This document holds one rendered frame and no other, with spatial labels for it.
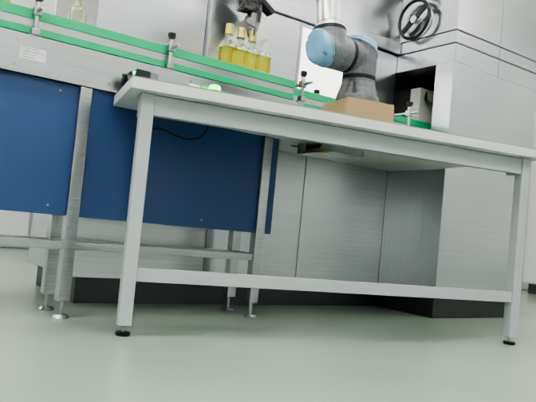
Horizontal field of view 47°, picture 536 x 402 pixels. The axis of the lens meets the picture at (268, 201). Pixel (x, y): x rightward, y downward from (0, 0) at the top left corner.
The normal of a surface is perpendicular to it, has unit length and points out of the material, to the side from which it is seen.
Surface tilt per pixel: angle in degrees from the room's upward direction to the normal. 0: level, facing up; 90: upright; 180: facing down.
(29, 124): 90
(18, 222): 90
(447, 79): 90
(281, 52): 90
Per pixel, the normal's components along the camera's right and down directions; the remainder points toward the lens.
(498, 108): 0.58, 0.02
